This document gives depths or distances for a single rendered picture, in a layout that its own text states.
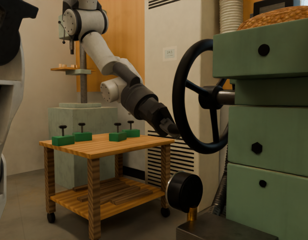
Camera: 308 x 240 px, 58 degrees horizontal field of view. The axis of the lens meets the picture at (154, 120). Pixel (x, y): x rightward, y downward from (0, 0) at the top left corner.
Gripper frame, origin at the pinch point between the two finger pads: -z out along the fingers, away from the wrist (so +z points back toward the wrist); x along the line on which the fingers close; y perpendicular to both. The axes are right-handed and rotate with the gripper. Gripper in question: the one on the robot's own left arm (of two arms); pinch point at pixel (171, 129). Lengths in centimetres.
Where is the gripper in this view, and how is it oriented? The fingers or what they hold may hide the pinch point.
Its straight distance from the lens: 72.3
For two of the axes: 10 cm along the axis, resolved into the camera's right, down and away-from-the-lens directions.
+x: -3.1, -5.0, -8.1
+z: -6.1, -5.5, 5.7
